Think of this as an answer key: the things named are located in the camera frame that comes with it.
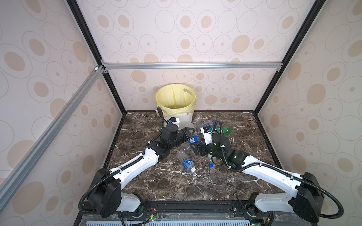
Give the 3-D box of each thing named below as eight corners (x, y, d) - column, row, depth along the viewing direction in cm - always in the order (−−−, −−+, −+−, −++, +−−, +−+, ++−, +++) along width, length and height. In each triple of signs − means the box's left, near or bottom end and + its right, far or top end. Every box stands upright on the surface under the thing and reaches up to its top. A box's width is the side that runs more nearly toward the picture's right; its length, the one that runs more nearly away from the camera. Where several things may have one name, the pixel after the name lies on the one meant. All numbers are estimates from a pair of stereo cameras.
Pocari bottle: (189, 176, 87) (190, 172, 82) (176, 157, 95) (176, 152, 91) (197, 171, 89) (198, 167, 84) (183, 152, 97) (183, 148, 93)
